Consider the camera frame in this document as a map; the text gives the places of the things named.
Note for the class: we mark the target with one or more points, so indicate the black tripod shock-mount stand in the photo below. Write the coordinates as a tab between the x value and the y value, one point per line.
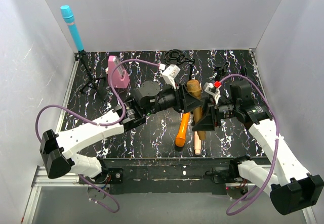
177	57

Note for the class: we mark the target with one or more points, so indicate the black front mounting rail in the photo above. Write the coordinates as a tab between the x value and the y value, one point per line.
167	175

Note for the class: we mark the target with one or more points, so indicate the orange microphone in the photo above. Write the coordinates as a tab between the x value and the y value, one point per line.
180	139

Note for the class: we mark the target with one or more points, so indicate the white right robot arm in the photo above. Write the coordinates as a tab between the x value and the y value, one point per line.
290	186

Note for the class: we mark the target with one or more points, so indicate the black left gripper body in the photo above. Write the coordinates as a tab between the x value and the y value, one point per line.
181	98

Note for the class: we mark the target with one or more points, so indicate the black round-base stand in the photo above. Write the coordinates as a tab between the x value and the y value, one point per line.
220	71
243	71

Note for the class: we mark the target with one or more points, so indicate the blue microphone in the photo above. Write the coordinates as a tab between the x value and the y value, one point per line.
69	19

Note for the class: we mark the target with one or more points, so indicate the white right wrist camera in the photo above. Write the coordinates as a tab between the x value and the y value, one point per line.
210	89

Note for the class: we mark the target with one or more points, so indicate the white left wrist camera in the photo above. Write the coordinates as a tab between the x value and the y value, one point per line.
169	75

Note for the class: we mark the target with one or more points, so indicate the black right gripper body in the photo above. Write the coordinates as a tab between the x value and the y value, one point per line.
213	113

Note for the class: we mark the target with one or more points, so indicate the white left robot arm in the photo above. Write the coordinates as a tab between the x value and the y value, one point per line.
60	151

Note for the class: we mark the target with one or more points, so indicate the pink metronome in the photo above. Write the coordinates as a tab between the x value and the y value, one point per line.
117	76

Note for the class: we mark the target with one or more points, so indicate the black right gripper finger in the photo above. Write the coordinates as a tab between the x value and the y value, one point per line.
207	102
207	122

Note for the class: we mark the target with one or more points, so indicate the black round-base stand right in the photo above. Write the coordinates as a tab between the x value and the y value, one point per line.
243	71

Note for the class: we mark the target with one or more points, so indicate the cream pink microphone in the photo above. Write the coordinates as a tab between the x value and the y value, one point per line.
197	146

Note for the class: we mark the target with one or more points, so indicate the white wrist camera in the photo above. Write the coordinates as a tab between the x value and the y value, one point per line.
210	89
169	75

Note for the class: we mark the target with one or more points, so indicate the black round-base stand left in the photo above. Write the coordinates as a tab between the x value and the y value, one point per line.
220	71

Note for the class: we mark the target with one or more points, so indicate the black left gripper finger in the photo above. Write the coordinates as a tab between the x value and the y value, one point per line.
189	104
192	89

